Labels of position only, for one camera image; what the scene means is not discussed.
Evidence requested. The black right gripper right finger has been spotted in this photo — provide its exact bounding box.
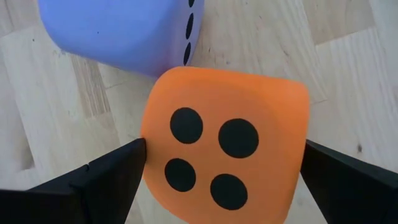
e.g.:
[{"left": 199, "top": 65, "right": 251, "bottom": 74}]
[{"left": 299, "top": 139, "right": 398, "bottom": 224}]

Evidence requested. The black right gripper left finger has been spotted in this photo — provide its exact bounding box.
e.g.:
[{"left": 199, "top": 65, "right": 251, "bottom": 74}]
[{"left": 0, "top": 138, "right": 147, "bottom": 224}]

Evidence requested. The orange foam die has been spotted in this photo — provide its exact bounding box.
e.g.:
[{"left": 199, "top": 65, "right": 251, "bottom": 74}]
[{"left": 139, "top": 65, "right": 311, "bottom": 224}]

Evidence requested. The purple foam die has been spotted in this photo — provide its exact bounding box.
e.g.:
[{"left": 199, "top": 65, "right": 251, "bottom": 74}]
[{"left": 37, "top": 0, "right": 206, "bottom": 78}]

